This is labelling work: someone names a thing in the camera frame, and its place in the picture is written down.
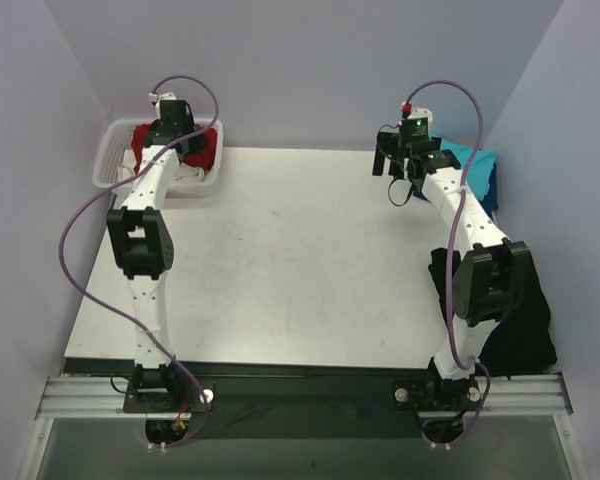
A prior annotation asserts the purple cable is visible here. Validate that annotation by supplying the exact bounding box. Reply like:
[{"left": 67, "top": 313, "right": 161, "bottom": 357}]
[
  {"left": 406, "top": 78, "right": 491, "bottom": 447},
  {"left": 58, "top": 74, "right": 219, "bottom": 447}
]

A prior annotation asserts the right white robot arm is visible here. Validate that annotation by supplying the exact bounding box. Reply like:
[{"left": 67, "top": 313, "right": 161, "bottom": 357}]
[{"left": 372, "top": 114, "right": 531, "bottom": 408}]

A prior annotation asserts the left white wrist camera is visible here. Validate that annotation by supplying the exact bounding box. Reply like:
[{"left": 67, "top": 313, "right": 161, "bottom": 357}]
[{"left": 148, "top": 92, "right": 178, "bottom": 109}]

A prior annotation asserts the dark blue folded t-shirt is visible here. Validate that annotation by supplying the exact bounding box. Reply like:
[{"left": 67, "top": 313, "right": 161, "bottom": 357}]
[{"left": 413, "top": 164, "right": 501, "bottom": 212}]

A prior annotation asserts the cream white t-shirt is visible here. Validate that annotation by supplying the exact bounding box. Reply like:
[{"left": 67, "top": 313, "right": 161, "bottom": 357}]
[{"left": 117, "top": 149, "right": 211, "bottom": 188}]

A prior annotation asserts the dark red t-shirt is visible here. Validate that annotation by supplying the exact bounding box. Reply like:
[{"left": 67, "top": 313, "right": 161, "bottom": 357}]
[{"left": 131, "top": 123, "right": 217, "bottom": 174}]

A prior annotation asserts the black t-shirt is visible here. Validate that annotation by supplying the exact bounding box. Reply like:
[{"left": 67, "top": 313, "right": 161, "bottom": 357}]
[{"left": 427, "top": 244, "right": 559, "bottom": 377}]

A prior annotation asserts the aluminium rail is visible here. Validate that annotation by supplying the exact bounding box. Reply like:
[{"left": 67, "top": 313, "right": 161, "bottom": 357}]
[{"left": 36, "top": 375, "right": 573, "bottom": 420}]

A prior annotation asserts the white plastic basket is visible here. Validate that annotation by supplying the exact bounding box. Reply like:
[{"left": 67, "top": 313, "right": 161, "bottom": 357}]
[{"left": 91, "top": 118, "right": 226, "bottom": 200}]

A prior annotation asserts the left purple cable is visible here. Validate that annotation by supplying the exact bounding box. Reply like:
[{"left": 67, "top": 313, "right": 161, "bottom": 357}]
[{"left": 58, "top": 74, "right": 219, "bottom": 447}]

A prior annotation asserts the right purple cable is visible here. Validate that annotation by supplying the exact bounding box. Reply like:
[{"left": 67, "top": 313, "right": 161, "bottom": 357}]
[{"left": 406, "top": 78, "right": 491, "bottom": 447}]

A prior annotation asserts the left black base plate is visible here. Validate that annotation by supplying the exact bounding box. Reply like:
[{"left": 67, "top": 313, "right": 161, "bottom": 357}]
[{"left": 122, "top": 380, "right": 212, "bottom": 414}]

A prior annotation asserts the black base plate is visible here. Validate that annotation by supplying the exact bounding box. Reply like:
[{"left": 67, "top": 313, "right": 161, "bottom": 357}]
[
  {"left": 122, "top": 380, "right": 212, "bottom": 414},
  {"left": 391, "top": 377, "right": 482, "bottom": 412}
]

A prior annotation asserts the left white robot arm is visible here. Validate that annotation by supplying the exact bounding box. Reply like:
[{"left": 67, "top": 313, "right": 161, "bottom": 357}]
[{"left": 106, "top": 94, "right": 197, "bottom": 412}]

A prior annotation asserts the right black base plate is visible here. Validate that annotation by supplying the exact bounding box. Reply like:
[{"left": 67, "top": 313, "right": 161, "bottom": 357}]
[{"left": 391, "top": 377, "right": 482, "bottom": 412}]

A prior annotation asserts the turquoise folded t-shirt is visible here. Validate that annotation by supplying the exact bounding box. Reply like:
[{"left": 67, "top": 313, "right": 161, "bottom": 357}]
[{"left": 432, "top": 135, "right": 498, "bottom": 202}]

